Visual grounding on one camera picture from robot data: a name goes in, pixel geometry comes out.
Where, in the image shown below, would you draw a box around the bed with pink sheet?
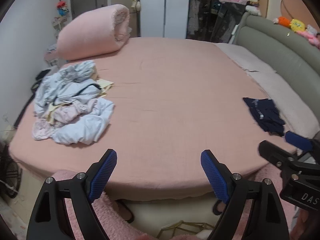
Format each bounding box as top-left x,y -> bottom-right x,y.
7,37 -> 320,224

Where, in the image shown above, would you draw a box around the orange plush toy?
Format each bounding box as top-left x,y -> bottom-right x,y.
272,16 -> 292,28

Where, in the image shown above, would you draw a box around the beige cabinet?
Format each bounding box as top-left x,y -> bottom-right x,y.
110,0 -> 141,38

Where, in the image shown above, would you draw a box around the pale yellow garment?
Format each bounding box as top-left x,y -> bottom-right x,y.
93,67 -> 115,98

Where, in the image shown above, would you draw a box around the pale plain garment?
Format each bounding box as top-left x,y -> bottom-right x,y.
51,97 -> 116,145

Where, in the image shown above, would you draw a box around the rolled pink quilt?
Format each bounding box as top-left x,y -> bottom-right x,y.
57,4 -> 130,61

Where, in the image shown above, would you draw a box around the gold wire basket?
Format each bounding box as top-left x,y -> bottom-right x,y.
157,219 -> 217,240

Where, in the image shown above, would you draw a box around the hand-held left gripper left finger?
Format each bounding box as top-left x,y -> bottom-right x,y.
26,149 -> 118,240

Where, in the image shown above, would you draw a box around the white wardrobe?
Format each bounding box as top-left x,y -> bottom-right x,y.
139,0 -> 191,39

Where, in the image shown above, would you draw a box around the pale garment with dark trim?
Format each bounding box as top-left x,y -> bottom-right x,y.
57,78 -> 103,106

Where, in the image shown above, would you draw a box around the pale printed crumpled garment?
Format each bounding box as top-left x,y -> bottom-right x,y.
33,60 -> 98,117

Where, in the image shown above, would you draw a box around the pink plush toy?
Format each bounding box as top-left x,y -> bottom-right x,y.
299,24 -> 320,48

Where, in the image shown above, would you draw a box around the yellow plush toy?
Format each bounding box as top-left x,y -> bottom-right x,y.
289,19 -> 307,32

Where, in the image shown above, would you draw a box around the folded navy garment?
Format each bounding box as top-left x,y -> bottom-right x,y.
243,97 -> 286,137

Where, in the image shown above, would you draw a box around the black electric fan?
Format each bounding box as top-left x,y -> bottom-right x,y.
0,142 -> 23,201

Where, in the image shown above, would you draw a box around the dark pink slipper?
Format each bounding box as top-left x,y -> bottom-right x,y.
212,200 -> 227,216
116,200 -> 135,223

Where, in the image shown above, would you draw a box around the cream and purple plush toy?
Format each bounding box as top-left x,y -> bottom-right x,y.
245,0 -> 262,17

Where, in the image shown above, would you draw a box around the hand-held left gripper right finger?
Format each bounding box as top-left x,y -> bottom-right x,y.
200,149 -> 290,240

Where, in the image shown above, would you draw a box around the upholstered headboard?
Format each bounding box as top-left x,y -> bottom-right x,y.
235,13 -> 320,132

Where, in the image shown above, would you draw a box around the pink cartoon print pants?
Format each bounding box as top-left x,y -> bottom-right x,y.
32,99 -> 98,141

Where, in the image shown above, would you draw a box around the dark glass door closet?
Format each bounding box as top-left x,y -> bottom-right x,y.
186,0 -> 247,43

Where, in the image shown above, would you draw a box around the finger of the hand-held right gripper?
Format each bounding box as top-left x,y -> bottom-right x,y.
284,130 -> 320,155
258,140 -> 320,178

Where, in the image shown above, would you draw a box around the black bag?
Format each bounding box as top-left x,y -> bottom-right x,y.
31,69 -> 52,91

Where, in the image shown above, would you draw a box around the red and blue plush toy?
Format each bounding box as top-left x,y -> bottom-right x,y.
56,0 -> 70,17

